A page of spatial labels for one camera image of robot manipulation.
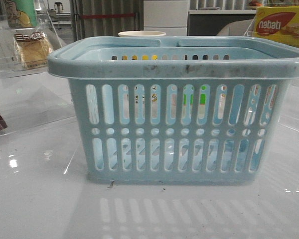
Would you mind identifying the bread slice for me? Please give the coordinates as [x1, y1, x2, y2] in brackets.
[14, 31, 53, 70]

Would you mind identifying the light blue plastic basket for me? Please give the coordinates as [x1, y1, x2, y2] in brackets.
[47, 36, 299, 184]

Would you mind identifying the white drawer cabinet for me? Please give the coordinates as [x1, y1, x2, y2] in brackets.
[143, 0, 189, 36]

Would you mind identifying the white shelf with dark drawers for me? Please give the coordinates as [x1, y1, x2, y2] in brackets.
[187, 0, 256, 36]

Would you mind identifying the beige sofa chair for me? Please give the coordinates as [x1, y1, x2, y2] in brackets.
[217, 19, 254, 36]

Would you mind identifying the left clear acrylic shelf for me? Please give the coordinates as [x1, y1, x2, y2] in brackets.
[0, 0, 73, 79]

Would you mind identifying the green cartoon snack can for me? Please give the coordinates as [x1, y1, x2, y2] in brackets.
[3, 0, 37, 28]

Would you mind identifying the yellow nabati wafer box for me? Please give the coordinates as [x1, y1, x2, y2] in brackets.
[253, 6, 299, 48]

